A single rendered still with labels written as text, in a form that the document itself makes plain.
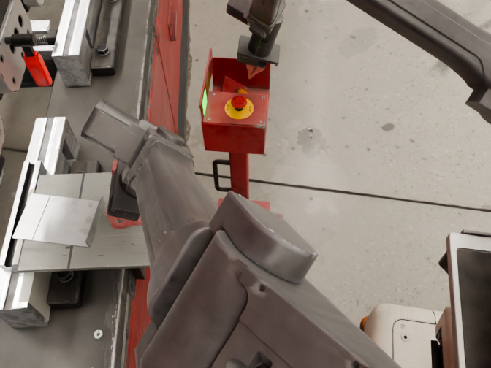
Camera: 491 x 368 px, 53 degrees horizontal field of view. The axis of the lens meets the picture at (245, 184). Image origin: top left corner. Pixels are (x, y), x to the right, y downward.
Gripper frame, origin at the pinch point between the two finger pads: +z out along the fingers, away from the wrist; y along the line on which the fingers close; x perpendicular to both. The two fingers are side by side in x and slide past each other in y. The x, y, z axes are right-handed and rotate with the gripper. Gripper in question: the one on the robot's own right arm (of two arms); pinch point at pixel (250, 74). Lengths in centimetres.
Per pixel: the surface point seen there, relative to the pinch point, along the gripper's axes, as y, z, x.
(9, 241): 38, -11, 60
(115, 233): 21, -15, 58
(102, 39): 37.2, -1.1, 1.3
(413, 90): -88, 60, -77
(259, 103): -3.5, 1.3, 7.6
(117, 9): 36.3, -1.3, -9.8
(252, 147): -4.5, 10.0, 15.0
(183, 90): 16, 82, -63
